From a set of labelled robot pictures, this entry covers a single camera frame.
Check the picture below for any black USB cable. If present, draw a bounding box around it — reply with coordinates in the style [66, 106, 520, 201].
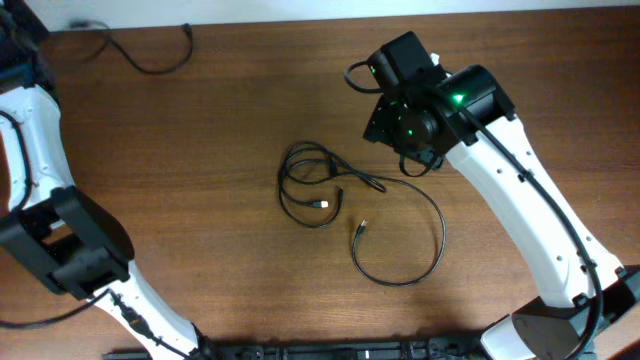
[277, 141, 346, 230]
[69, 19, 194, 76]
[319, 149, 447, 288]

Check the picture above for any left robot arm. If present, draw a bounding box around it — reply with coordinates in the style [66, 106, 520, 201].
[1, 1, 219, 359]

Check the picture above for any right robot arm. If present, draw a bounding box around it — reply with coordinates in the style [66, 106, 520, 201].
[363, 32, 639, 359]

